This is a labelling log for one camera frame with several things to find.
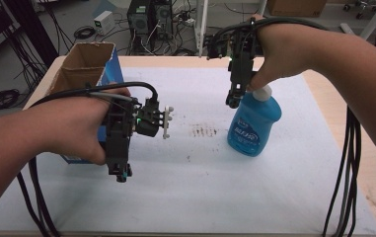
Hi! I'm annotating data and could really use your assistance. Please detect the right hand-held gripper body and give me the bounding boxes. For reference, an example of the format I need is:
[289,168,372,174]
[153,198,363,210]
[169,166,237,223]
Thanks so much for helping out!
[205,18,264,66]

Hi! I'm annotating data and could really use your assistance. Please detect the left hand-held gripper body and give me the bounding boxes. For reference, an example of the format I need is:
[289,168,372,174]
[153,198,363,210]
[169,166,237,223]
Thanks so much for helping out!
[105,97,175,156]

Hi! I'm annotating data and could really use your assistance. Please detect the blue bottle with white cap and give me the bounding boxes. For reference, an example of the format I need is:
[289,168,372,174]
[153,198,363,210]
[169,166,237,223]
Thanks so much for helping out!
[227,84,282,158]

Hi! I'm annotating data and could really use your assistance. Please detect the person's right hand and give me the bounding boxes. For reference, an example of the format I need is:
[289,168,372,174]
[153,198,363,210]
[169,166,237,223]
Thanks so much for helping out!
[247,14,313,93]

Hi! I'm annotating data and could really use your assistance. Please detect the person's left hand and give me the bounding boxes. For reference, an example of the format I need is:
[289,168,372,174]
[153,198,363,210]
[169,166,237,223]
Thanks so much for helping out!
[40,86,132,166]

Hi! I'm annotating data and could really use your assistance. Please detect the white power strip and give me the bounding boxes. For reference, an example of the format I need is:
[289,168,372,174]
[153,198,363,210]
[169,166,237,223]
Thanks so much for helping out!
[175,13,197,28]

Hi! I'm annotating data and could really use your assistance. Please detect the white stained table mat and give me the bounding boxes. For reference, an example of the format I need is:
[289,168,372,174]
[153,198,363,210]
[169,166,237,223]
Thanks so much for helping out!
[0,67,376,237]

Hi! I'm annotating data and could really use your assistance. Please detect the brown cardboard box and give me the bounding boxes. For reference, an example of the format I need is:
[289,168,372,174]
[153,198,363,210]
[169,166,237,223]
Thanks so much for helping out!
[266,0,328,18]

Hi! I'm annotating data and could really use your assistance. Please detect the cardboard box with blue sides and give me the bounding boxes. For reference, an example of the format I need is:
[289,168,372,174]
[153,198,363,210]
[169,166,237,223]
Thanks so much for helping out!
[45,41,125,165]

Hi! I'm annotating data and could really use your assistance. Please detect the black computer tower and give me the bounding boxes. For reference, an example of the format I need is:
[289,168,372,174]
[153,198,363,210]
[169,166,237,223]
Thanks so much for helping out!
[149,0,174,41]
[126,0,152,37]

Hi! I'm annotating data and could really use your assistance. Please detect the white power supply box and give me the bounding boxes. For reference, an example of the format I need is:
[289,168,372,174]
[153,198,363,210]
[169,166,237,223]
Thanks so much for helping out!
[93,10,115,37]

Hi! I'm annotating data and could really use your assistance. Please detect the chair wheel base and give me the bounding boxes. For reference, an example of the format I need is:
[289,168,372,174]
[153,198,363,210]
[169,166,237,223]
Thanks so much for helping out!
[342,0,376,20]

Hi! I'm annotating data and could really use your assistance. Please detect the white slanted table leg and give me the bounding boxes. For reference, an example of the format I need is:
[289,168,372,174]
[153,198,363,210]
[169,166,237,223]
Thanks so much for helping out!
[339,0,376,41]

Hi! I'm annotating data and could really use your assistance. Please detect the grey cable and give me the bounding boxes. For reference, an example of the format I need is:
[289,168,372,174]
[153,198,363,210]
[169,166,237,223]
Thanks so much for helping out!
[88,92,134,103]

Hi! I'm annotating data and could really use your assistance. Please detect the white metal stand post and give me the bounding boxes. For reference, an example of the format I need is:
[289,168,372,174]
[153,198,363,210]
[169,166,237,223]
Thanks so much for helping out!
[193,0,209,57]

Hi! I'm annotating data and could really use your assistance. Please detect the small coiled black cable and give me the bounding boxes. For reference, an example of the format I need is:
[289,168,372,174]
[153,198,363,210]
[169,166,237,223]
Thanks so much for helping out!
[73,25,97,40]

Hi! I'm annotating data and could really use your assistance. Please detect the black cable bundle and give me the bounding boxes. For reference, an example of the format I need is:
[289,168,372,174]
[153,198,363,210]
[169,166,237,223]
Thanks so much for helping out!
[208,16,362,237]

